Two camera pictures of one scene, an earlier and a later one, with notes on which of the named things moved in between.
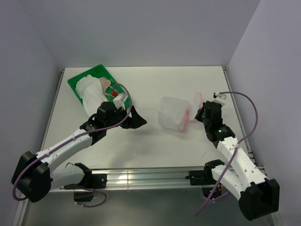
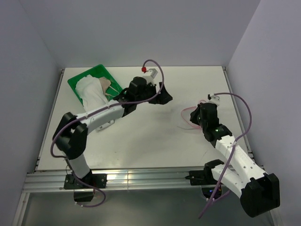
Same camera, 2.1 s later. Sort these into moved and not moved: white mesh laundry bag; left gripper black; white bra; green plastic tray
Moved: left gripper black; white mesh laundry bag
Not moved: white bra; green plastic tray
